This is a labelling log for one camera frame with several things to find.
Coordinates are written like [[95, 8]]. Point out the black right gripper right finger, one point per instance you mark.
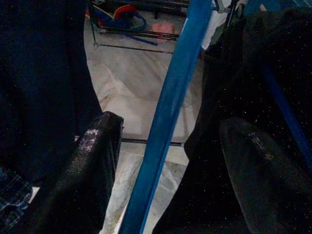
[[258, 175]]

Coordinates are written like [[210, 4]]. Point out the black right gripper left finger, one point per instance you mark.
[[90, 170]]

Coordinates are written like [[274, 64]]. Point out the blue plaid shirt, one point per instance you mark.
[[12, 192]]

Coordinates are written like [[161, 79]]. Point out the black garment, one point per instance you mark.
[[243, 73]]

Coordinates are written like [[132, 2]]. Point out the dark navy garment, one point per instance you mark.
[[36, 73]]

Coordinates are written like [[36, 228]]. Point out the black metal clothes rack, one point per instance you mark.
[[136, 33]]

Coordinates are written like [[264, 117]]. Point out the white grey garment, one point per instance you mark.
[[214, 24]]

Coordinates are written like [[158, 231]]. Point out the pink cloth piece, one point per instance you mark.
[[162, 28]]

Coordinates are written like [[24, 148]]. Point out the colourful toy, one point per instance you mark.
[[124, 11]]

